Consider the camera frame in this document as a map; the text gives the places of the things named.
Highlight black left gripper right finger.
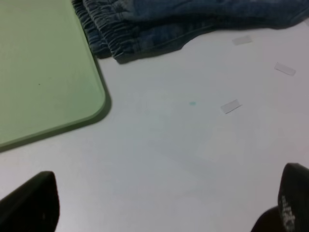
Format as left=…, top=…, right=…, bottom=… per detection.
left=252, top=163, right=309, bottom=232

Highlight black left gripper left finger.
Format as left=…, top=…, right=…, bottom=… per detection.
left=0, top=171, right=60, bottom=232

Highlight children's blue denim shorts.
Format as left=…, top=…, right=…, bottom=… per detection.
left=72, top=0, right=309, bottom=63

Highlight light green plastic tray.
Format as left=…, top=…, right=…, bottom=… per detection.
left=0, top=0, right=111, bottom=151

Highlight clear tape strip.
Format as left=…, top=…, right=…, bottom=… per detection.
left=221, top=99, right=242, bottom=114
left=232, top=35, right=252, bottom=45
left=274, top=62, right=296, bottom=76

